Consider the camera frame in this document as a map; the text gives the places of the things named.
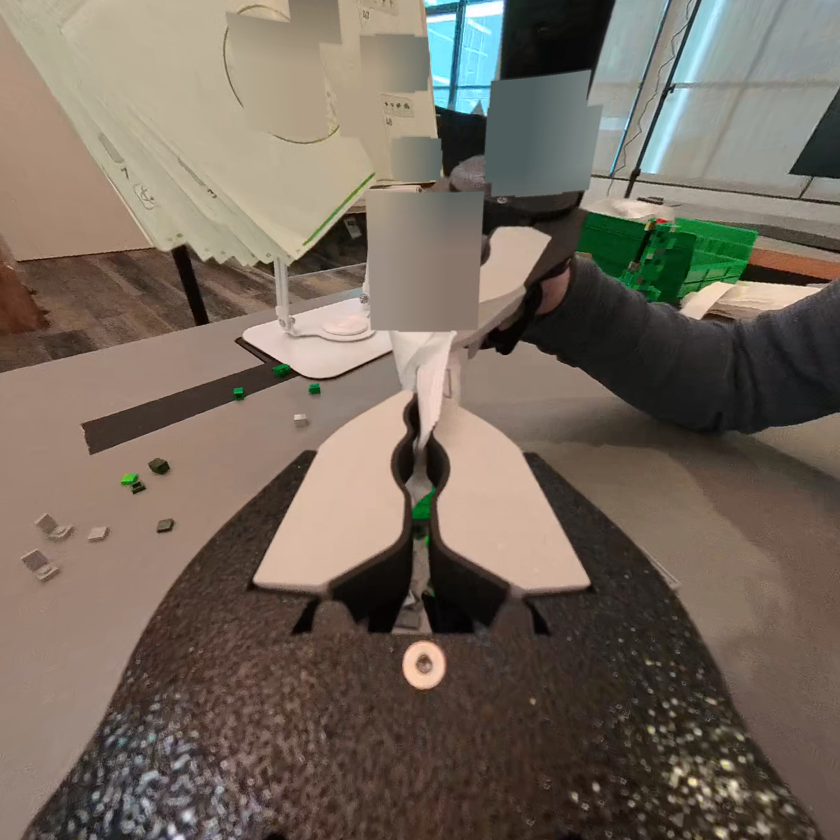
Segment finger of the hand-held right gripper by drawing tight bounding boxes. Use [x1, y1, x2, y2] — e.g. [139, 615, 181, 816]
[453, 226, 552, 360]

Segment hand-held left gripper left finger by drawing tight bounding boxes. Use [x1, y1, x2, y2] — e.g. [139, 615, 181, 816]
[252, 390, 421, 634]

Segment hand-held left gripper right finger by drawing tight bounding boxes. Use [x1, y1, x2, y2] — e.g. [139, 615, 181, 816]
[428, 413, 592, 632]

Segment clear plastic brick bag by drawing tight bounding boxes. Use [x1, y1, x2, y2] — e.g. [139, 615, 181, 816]
[390, 328, 462, 455]

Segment person's right forearm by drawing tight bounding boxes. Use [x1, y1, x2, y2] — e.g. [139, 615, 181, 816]
[521, 256, 840, 435]

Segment grey desk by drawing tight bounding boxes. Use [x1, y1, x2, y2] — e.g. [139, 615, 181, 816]
[0, 262, 840, 840]

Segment person's right hand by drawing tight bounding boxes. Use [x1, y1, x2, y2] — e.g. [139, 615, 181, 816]
[539, 259, 576, 316]

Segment green brick set box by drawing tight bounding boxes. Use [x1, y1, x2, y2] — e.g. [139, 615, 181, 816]
[576, 209, 760, 304]

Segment white book stand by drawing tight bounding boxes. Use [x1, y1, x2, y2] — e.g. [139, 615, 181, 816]
[241, 256, 396, 381]

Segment black light stand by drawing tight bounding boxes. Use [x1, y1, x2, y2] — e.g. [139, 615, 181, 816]
[607, 0, 707, 199]

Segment black monitor screen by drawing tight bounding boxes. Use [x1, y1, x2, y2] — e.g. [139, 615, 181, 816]
[499, 0, 619, 84]

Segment white paper sheets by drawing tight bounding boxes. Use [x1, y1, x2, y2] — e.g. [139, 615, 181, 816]
[681, 281, 823, 324]

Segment black tape strip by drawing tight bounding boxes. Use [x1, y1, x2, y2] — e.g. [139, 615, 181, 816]
[81, 338, 291, 455]

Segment black table leg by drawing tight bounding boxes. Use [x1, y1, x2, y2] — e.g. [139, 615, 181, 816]
[171, 245, 210, 328]

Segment pale green instruction booklet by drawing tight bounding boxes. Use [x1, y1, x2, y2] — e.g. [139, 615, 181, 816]
[0, 0, 442, 268]

